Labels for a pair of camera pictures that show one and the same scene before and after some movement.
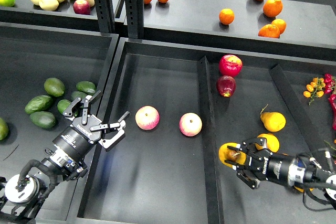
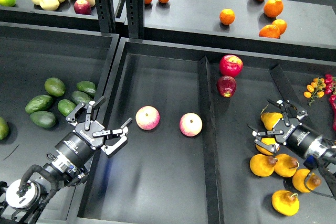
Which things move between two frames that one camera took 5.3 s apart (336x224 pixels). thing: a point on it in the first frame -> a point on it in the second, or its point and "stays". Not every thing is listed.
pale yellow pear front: x=48 y=2 stays
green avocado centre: x=63 y=105 stays
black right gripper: x=263 y=163 -> x=296 y=137
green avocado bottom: x=43 y=119 stays
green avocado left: x=39 y=103 stays
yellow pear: x=228 y=153 -> x=285 y=202
